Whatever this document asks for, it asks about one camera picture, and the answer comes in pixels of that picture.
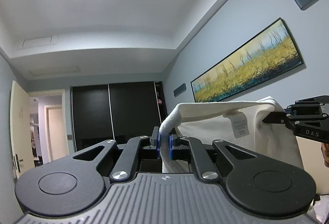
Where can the white t-shirt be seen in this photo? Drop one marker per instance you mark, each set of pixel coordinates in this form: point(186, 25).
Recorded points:
point(238, 122)

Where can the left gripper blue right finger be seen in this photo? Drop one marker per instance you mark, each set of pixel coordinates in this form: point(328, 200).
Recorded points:
point(192, 151)

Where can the small grey wall speaker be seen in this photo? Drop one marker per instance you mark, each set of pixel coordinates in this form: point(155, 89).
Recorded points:
point(179, 90)

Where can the landscape painting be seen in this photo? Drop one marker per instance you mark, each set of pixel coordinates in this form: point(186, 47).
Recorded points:
point(269, 54)

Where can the person's right hand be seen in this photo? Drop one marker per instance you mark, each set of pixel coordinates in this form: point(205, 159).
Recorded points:
point(325, 153)

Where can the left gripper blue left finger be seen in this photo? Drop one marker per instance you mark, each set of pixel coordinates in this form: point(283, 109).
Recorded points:
point(139, 154)

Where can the cream room door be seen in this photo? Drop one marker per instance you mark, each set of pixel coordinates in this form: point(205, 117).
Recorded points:
point(19, 116)

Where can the black sliding wardrobe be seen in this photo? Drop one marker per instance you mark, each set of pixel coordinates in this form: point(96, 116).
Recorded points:
point(118, 111)

